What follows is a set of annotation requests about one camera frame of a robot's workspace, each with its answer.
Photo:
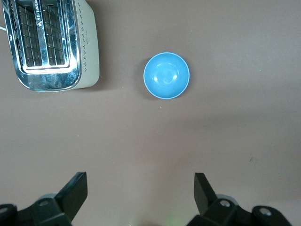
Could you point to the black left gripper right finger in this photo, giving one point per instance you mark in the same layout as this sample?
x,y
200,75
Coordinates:
x,y
207,200

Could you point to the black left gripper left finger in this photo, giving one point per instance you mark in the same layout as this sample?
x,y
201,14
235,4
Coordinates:
x,y
70,195

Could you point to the blue bowl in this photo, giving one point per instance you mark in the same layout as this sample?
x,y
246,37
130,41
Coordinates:
x,y
164,77

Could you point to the cream and chrome toaster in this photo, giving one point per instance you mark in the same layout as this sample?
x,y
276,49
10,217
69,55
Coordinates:
x,y
89,47

